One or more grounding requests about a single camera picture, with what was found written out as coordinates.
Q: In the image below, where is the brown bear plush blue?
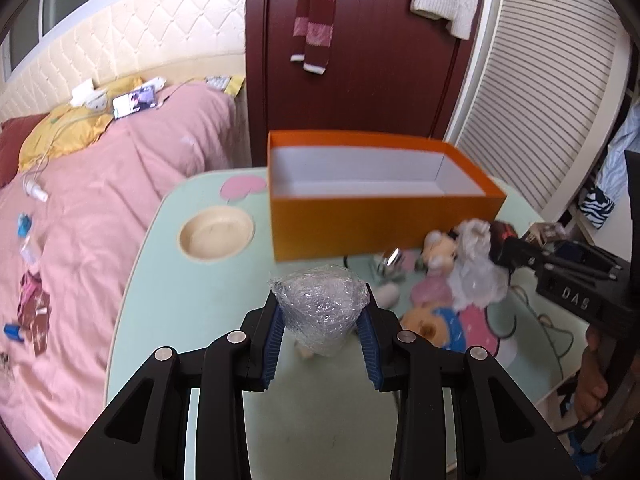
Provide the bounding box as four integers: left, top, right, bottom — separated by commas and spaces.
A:
400, 302, 466, 352

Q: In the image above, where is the cream cosmetic tube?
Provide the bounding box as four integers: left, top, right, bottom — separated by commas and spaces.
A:
372, 283, 400, 309

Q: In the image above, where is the clear plastic cup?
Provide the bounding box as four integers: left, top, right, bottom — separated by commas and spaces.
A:
271, 266, 371, 359

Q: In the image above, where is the brown box red symbol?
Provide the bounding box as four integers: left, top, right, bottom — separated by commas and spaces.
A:
489, 220, 518, 270

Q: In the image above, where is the person right hand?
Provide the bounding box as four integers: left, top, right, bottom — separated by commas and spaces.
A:
574, 325, 608, 422

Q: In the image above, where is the zebra pattern bag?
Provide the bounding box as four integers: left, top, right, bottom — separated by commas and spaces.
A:
578, 186, 615, 230

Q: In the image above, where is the crumpled white tissue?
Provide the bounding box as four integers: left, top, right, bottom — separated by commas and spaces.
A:
447, 219, 509, 312

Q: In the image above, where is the pink heart shaped dish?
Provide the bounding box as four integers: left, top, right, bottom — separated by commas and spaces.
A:
410, 275, 452, 307

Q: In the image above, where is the white-haired doll figure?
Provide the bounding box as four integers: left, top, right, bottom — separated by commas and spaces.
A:
418, 231, 458, 275

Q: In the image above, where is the pink bed quilt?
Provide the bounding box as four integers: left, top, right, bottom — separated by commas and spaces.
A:
1, 82, 236, 471

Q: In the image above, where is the white louvered closet door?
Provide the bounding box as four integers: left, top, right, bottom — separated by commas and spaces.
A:
454, 0, 631, 221

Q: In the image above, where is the orange cardboard box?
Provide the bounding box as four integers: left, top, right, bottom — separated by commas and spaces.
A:
268, 130, 506, 261

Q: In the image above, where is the dark red wooden door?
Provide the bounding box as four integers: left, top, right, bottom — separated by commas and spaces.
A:
245, 0, 473, 166

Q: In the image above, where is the yellow pillow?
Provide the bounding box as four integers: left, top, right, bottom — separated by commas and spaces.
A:
17, 75, 143, 172

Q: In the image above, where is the smartphone on bed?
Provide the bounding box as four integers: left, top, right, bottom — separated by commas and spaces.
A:
112, 86, 156, 119

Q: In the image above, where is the red striped scarf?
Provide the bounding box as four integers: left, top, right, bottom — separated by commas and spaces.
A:
291, 0, 336, 75

